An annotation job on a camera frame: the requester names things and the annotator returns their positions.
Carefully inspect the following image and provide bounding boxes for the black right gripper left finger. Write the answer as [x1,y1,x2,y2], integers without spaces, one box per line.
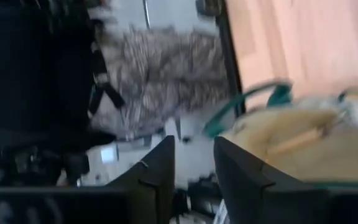
[105,135,177,224]

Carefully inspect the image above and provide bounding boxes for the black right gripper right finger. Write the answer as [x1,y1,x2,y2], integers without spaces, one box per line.
[213,136,331,224]

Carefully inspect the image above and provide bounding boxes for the wooden-handled garden tool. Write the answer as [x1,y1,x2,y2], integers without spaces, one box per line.
[267,128,326,156]

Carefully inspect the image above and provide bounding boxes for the beige gardening bag green trim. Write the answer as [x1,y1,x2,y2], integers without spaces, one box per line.
[203,80,358,189]

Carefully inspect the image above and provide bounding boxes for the potted plant black pot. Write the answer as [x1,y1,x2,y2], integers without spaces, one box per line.
[91,26,233,138]

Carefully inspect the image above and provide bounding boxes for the black aluminium table frame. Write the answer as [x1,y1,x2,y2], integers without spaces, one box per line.
[213,0,247,118]

